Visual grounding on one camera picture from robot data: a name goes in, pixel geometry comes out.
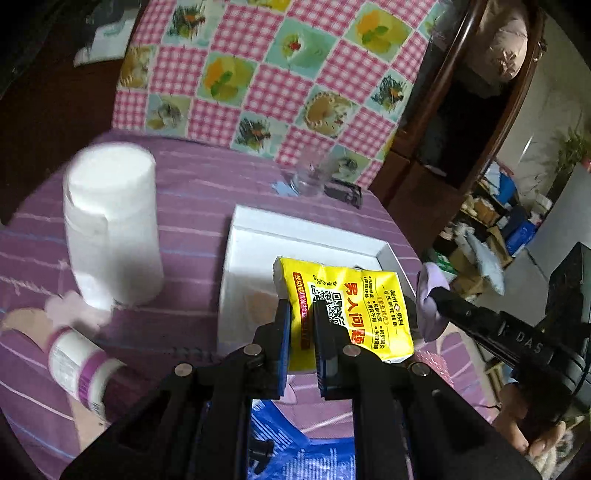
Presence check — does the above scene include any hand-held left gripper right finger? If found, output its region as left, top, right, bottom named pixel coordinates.
left=312, top=302, right=542, bottom=480

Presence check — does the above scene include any dark printed bag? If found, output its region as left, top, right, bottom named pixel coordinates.
left=73, top=0, right=140, bottom=66

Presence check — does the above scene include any blue soft pack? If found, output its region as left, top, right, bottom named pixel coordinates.
left=249, top=399, right=357, bottom=480

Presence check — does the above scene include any small black device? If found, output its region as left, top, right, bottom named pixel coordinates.
left=323, top=181, right=363, bottom=210

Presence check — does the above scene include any yellow tissue packet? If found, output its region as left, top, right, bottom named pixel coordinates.
left=272, top=256, right=415, bottom=376

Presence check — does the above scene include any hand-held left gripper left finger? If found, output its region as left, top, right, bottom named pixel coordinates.
left=60, top=299, right=293, bottom=480

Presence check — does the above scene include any pink bundle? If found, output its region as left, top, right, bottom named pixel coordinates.
left=475, top=4, right=530, bottom=85

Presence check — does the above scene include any clear glass cup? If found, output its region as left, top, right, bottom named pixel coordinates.
left=281, top=156, right=343, bottom=197

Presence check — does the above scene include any purple striped tablecloth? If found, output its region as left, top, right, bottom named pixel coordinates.
left=0, top=130, right=500, bottom=480

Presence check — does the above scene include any blue carton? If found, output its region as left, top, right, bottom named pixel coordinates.
left=505, top=217, right=539, bottom=258

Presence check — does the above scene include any person's right hand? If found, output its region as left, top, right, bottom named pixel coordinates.
left=496, top=383, right=568, bottom=459

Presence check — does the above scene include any purple pump bottle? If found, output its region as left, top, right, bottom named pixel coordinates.
left=46, top=325, right=129, bottom=423

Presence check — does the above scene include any green potted plant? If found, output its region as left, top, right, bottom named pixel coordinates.
left=554, top=128, right=591, bottom=186

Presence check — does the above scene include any grey-blue plastic bag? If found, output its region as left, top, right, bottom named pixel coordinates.
left=462, top=230, right=507, bottom=296

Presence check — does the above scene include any pink checkered printed cloth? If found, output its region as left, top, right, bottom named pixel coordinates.
left=112, top=0, right=445, bottom=190

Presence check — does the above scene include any white paper roll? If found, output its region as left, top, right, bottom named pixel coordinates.
left=62, top=142, right=165, bottom=309

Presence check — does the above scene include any white cardboard box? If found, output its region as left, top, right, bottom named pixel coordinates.
left=217, top=204, right=419, bottom=357

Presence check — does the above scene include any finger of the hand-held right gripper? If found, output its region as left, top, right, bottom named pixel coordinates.
left=431, top=286, right=511, bottom=352

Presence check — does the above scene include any dark wooden cabinet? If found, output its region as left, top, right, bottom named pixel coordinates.
left=367, top=0, right=546, bottom=261

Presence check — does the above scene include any lilac soft pad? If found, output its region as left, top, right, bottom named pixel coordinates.
left=416, top=261, right=450, bottom=343

